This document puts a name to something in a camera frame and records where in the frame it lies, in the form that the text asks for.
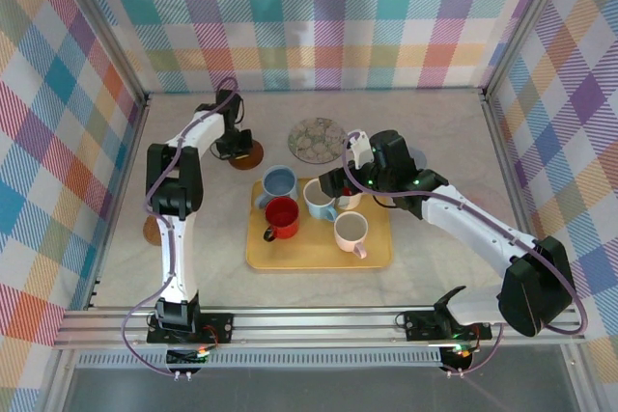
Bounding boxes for light blue mug white inside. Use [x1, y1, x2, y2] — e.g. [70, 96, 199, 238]
[301, 178, 339, 223]

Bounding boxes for left controller board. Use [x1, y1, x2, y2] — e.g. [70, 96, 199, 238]
[166, 344, 211, 366]

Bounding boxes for aluminium mounting rail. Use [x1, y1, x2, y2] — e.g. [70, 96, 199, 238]
[52, 305, 586, 350]

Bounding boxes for light brown cork coaster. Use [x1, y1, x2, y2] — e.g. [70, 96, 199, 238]
[143, 216, 164, 245]

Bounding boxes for controller board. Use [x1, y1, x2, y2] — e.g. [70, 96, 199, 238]
[166, 344, 211, 366]
[439, 343, 478, 373]

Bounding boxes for aluminium frame post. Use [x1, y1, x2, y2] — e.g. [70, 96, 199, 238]
[56, 0, 150, 107]
[481, 0, 579, 102]

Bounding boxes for all blue mug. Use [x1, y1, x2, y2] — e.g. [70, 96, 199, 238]
[254, 165, 299, 210]

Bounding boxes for white mug red inside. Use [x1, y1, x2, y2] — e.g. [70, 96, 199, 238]
[336, 187, 364, 211]

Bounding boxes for slotted grey cable duct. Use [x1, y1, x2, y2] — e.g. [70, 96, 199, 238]
[76, 348, 445, 369]

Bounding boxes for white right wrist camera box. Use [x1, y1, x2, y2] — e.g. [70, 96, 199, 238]
[346, 130, 374, 168]

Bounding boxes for pink mug white inside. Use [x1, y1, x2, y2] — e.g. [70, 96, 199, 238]
[332, 211, 369, 259]

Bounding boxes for right controller board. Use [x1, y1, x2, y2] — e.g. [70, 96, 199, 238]
[439, 343, 478, 373]

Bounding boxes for yellow plastic tray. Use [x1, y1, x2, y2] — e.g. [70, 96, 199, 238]
[245, 176, 393, 271]

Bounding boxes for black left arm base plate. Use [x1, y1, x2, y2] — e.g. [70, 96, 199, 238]
[147, 313, 235, 344]

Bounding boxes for dark brown round coaster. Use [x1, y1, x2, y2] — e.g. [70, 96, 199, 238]
[229, 139, 266, 171]

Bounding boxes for aluminium side rail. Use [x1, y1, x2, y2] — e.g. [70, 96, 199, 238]
[481, 93, 555, 305]
[84, 96, 151, 312]

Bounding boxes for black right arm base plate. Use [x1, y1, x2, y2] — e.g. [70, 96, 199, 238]
[403, 308, 493, 342]

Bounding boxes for red enamel mug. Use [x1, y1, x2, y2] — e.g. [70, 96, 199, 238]
[263, 196, 300, 242]

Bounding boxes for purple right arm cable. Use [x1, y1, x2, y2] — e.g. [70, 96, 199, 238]
[341, 129, 589, 378]

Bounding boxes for large green patterned coaster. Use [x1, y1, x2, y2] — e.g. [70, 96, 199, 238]
[288, 116, 347, 163]

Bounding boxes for pale pink patterned coaster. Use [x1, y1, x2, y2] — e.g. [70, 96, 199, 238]
[475, 183, 506, 214]

